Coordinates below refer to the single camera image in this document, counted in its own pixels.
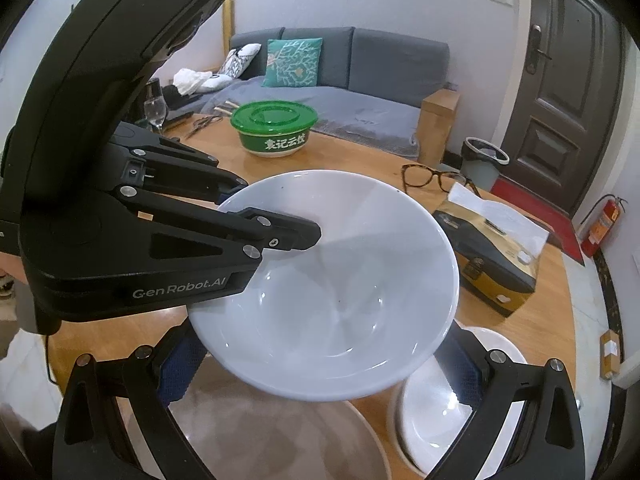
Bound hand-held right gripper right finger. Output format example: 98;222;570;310
434;321;586;480

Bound wooden box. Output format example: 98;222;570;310
419;89;460;166

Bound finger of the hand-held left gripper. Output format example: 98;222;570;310
107;120;248;206
116;185;322;265

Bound white cloth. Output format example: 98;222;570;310
172;69;233;96

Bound cream white bowl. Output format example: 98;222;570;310
387;326;531;478

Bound tortoiseshell eyeglasses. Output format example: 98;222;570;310
400;162;481;198

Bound small cardboard box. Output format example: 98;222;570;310
600;330;623;381

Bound grey trash can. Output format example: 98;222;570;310
461;136;511;193

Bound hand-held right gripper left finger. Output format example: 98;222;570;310
52;325;206;480

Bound door lock handle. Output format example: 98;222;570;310
526;24;552;76

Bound red fire extinguisher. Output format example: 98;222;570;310
580;195;628;258

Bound clear glass bowl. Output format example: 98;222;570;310
117;365;391;480

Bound wine glass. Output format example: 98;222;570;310
144;79;168;133

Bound red door mat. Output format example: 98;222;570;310
492;177;586;266

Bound teal patterned cushion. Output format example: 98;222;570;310
261;37;323;88

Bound white patterned cushion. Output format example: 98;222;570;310
217;42;262;80

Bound green lidded bowl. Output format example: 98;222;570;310
230;101;319;157

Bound black and gold tissue pack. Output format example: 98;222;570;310
432;182;551;318

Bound yellow rolled mat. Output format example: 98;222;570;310
220;0;235;68

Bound grey sofa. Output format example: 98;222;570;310
165;26;451;156

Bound dark brown door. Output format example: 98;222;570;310
500;0;626;216

